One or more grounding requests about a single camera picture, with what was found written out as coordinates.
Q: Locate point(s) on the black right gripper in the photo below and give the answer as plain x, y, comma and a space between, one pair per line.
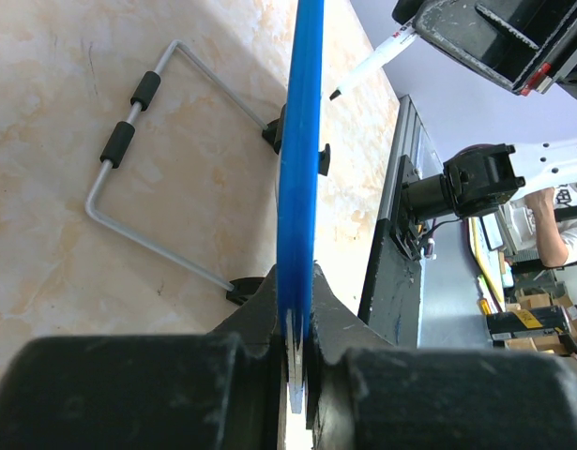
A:
521, 46

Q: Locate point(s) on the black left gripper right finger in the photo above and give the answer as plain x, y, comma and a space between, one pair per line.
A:
364, 393

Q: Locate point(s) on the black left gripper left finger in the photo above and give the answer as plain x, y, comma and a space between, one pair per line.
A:
225, 389

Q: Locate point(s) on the blue framed whiteboard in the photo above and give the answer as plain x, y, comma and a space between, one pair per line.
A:
297, 192

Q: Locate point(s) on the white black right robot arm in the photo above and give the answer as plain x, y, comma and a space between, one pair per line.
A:
473, 183

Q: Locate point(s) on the person in white shirt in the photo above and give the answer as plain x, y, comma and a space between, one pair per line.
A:
555, 242

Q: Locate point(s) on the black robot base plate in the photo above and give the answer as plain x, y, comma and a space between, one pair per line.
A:
391, 295

